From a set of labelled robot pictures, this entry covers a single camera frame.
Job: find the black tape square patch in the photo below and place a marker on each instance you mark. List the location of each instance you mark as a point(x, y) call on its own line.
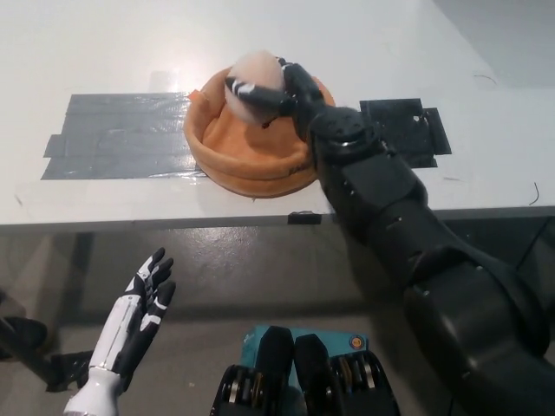
point(403, 121)

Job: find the dark table leg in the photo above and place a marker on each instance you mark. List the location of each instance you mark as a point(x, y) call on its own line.
point(85, 268)

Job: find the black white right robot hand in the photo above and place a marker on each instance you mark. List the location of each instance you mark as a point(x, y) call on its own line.
point(303, 91)

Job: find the small black tape strip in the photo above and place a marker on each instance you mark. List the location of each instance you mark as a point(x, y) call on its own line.
point(304, 218)

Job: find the white plush dumpling toy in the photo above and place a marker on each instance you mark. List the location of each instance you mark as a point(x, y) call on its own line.
point(260, 71)

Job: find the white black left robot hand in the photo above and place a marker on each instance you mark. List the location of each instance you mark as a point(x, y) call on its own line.
point(139, 312)

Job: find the grey duct tape patch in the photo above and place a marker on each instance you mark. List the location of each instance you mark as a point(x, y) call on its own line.
point(117, 134)

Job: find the orange plush round basket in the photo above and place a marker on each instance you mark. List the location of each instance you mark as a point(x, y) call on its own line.
point(243, 147)

